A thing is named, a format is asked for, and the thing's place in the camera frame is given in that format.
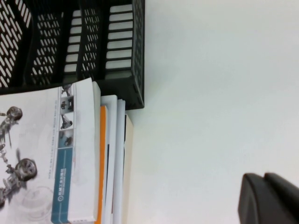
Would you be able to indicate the white books stack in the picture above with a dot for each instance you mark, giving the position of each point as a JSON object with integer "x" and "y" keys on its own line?
{"x": 111, "y": 130}

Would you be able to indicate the cream page book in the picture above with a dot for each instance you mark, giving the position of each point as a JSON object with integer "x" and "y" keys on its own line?
{"x": 128, "y": 163}

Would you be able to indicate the orange cover book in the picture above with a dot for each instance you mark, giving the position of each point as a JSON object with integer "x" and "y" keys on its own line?
{"x": 102, "y": 163}

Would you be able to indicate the white car suspension book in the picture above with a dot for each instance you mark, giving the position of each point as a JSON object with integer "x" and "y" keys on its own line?
{"x": 42, "y": 140}

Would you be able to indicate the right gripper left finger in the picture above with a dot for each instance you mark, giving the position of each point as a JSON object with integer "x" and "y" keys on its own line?
{"x": 261, "y": 205}

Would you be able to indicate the black plastic book stand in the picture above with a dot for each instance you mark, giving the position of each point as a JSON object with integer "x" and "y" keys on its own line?
{"x": 137, "y": 58}

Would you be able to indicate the thin white book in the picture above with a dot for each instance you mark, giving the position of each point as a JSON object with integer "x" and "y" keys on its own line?
{"x": 120, "y": 140}

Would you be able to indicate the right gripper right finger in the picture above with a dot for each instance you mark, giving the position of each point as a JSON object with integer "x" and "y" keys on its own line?
{"x": 285, "y": 189}

